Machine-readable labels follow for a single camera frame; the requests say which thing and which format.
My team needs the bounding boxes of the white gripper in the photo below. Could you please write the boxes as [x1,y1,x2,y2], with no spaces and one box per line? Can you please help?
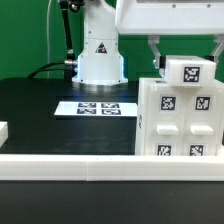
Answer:
[115,0,224,69]

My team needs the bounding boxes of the small white box with tag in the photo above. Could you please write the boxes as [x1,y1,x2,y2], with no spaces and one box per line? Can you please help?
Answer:
[163,55,216,87]

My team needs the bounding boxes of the white cabinet body box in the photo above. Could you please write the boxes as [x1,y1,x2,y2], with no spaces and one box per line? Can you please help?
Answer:
[135,78,224,156]

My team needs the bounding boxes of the white door panel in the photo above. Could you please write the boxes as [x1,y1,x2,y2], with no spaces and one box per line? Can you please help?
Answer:
[182,85,224,156]
[144,84,185,156]

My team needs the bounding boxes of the white base sheet with tags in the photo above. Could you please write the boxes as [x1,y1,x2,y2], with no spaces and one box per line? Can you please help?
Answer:
[54,101,137,117]

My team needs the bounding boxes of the black cable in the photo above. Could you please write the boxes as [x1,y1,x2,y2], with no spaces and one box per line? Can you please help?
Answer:
[27,61,74,80]

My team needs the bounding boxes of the white U-shaped fence frame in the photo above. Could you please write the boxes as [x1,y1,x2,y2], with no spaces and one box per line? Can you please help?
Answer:
[0,121,224,182]

